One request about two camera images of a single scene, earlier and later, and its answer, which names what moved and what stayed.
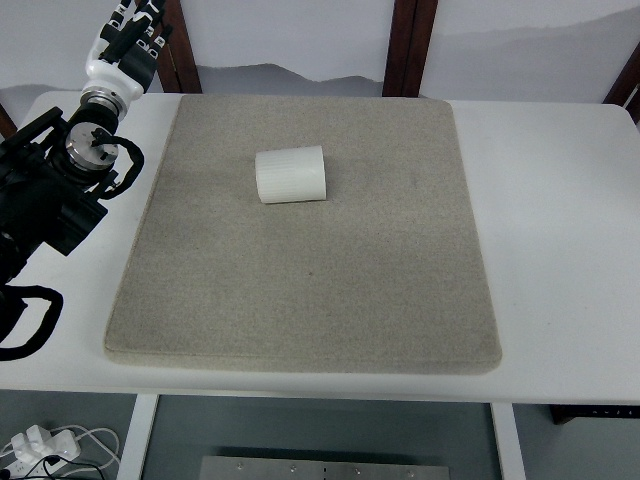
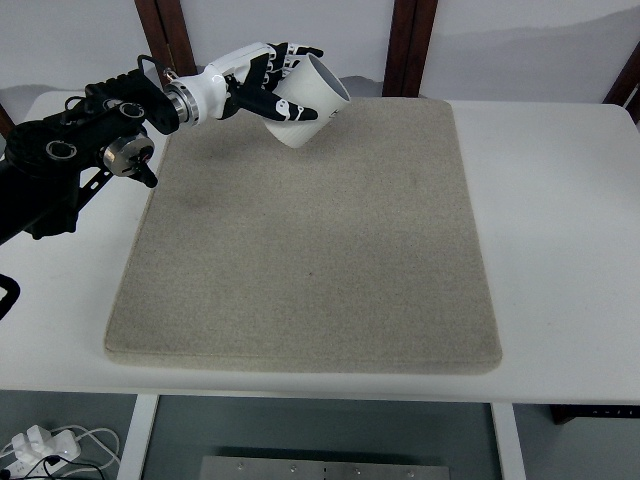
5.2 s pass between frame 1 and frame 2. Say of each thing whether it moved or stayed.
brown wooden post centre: stayed
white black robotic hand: moved
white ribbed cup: moved
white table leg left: stayed
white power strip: stayed
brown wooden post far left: stayed
